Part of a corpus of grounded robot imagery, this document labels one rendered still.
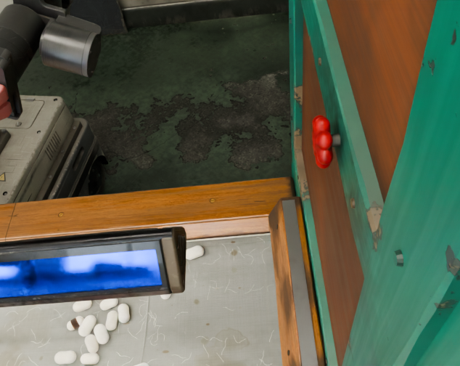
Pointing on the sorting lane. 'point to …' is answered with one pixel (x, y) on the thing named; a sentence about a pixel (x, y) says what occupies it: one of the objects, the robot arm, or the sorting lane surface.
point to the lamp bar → (86, 267)
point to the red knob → (323, 141)
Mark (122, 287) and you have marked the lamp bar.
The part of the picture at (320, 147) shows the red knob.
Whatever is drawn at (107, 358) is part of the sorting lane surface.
